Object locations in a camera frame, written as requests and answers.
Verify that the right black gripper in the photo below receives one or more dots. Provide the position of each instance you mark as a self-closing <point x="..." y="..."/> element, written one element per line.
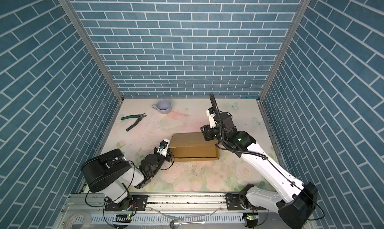
<point x="207" y="132"/>

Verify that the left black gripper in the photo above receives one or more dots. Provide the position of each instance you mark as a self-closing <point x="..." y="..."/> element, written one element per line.
<point x="168" y="157"/>

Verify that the brown cardboard box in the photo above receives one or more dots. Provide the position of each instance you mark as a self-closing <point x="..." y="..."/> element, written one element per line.
<point x="192" y="147"/>

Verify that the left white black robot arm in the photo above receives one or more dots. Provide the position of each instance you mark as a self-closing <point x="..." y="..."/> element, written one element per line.
<point x="112" y="174"/>

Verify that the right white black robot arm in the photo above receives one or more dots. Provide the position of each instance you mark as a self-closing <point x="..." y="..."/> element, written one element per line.
<point x="293" y="200"/>

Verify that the lavender ceramic cup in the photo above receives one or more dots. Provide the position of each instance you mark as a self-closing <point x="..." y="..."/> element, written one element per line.
<point x="164" y="106"/>

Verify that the metal spoon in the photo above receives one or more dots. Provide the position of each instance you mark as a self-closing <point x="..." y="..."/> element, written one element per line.
<point x="174" y="224"/>

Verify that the clear plastic strip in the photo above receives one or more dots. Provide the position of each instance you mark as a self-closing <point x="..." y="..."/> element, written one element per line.
<point x="186" y="215"/>

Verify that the clear tape roll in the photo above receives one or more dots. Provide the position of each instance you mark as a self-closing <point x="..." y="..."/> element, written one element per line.
<point x="84" y="219"/>

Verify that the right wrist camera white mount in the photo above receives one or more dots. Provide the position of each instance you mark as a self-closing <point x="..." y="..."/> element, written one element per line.
<point x="211" y="114"/>

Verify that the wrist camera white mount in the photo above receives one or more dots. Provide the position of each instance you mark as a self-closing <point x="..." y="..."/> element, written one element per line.
<point x="211" y="114"/>
<point x="163" y="146"/>

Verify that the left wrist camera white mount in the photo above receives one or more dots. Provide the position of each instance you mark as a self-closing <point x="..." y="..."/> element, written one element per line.
<point x="163" y="146"/>

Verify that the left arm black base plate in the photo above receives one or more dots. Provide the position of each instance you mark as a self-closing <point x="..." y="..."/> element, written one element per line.
<point x="133" y="203"/>

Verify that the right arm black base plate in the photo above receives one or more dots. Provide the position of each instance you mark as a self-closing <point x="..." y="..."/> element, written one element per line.
<point x="234" y="203"/>

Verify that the aluminium front rail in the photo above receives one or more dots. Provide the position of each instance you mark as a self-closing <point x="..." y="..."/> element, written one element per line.
<point x="201" y="202"/>

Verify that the aluminium corner post right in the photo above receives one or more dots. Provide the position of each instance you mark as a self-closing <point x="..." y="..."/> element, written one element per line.
<point x="284" y="47"/>

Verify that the aluminium corner post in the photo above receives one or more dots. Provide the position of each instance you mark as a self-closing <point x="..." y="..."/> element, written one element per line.
<point x="80" y="29"/>
<point x="284" y="47"/>

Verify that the aluminium corner post left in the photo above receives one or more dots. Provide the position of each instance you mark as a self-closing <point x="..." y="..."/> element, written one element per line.
<point x="80" y="29"/>

